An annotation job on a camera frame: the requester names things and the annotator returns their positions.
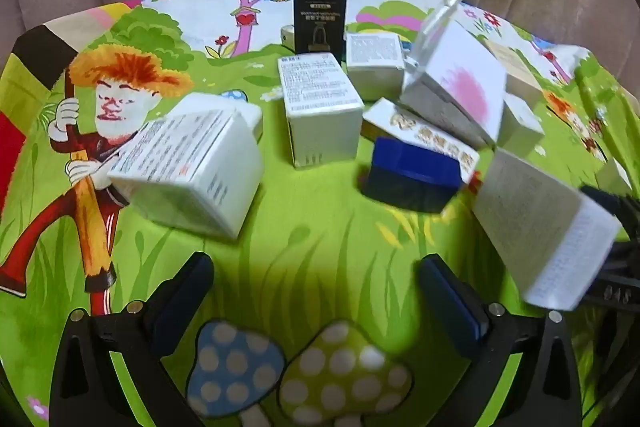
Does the long white text box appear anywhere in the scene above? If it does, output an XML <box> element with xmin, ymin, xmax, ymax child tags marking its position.
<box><xmin>472</xmin><ymin>149</ymin><xmax>621</xmax><ymax>310</ymax></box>

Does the white box with pink print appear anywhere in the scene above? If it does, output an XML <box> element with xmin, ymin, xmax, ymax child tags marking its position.
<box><xmin>400</xmin><ymin>14</ymin><xmax>508</xmax><ymax>145</ymax></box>

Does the white box with gold print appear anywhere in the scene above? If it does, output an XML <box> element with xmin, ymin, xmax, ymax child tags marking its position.
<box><xmin>361</xmin><ymin>97</ymin><xmax>481</xmax><ymax>185</ymax></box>

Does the blue box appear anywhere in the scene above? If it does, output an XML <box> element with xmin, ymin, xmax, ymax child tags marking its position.
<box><xmin>362</xmin><ymin>137</ymin><xmax>461</xmax><ymax>214</ymax></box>

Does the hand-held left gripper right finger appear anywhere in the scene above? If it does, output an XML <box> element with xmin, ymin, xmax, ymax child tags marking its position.
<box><xmin>419</xmin><ymin>254</ymin><xmax>583</xmax><ymax>427</ymax></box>

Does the short white box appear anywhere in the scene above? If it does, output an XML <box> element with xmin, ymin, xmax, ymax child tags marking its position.
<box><xmin>345</xmin><ymin>33</ymin><xmax>407</xmax><ymax>102</ymax></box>

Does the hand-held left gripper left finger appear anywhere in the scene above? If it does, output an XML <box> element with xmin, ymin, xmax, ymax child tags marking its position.
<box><xmin>50</xmin><ymin>251</ymin><xmax>216</xmax><ymax>427</ymax></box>

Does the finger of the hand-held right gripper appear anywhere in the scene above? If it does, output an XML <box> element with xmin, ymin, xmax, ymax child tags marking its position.
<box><xmin>580</xmin><ymin>186</ymin><xmax>640</xmax><ymax>240</ymax></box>
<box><xmin>585</xmin><ymin>241</ymin><xmax>640</xmax><ymax>308</ymax></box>

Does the white box with printed text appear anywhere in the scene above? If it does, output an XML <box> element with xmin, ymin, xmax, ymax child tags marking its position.
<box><xmin>277</xmin><ymin>53</ymin><xmax>365</xmax><ymax>168</ymax></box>

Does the large white box red mark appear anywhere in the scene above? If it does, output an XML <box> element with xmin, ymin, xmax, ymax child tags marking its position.
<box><xmin>107</xmin><ymin>93</ymin><xmax>265</xmax><ymax>240</ymax></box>

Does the small plain white box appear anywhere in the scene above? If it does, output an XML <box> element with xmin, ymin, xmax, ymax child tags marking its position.
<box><xmin>595</xmin><ymin>157</ymin><xmax>633</xmax><ymax>195</ymax></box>
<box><xmin>497</xmin><ymin>94</ymin><xmax>546</xmax><ymax>152</ymax></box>

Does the beige box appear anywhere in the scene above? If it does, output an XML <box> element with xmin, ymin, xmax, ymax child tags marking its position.
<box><xmin>484</xmin><ymin>38</ymin><xmax>543</xmax><ymax>105</ymax></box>

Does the cartoon printed green tablecloth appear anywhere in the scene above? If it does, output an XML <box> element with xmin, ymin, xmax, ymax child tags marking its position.
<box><xmin>0</xmin><ymin>0</ymin><xmax>640</xmax><ymax>427</ymax></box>

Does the black box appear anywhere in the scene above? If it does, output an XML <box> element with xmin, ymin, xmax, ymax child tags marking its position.
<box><xmin>293</xmin><ymin>0</ymin><xmax>347</xmax><ymax>58</ymax></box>

